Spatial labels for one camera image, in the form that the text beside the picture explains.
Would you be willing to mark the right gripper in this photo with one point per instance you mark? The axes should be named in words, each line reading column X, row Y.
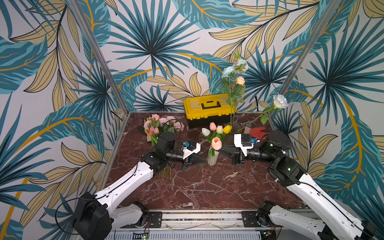
column 236, row 154

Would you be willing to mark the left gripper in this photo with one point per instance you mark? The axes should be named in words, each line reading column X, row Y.
column 188, row 161

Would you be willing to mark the pink tulip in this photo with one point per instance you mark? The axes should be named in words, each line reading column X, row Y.
column 152, row 135
column 216, row 144

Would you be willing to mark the white rose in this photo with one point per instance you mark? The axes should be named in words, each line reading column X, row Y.
column 279, row 103

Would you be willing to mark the large pink rose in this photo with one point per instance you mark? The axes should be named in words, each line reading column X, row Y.
column 155, row 121

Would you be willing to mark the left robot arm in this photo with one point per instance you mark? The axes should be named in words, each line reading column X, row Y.
column 96, row 215

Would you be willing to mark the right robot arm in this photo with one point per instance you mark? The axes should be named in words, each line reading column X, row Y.
column 333, row 222

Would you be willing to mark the white ribbed vase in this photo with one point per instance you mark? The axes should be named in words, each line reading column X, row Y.
column 212, row 157

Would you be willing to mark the red work glove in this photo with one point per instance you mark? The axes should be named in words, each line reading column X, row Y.
column 256, row 133

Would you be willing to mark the tulip bouquet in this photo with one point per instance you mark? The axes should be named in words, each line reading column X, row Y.
column 216, row 131

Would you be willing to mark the yellow toolbox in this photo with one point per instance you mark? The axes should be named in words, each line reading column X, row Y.
column 201, row 111

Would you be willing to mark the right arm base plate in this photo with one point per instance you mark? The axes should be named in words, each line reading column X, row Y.
column 253, row 219

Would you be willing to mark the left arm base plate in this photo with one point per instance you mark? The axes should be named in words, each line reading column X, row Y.
column 152, row 220

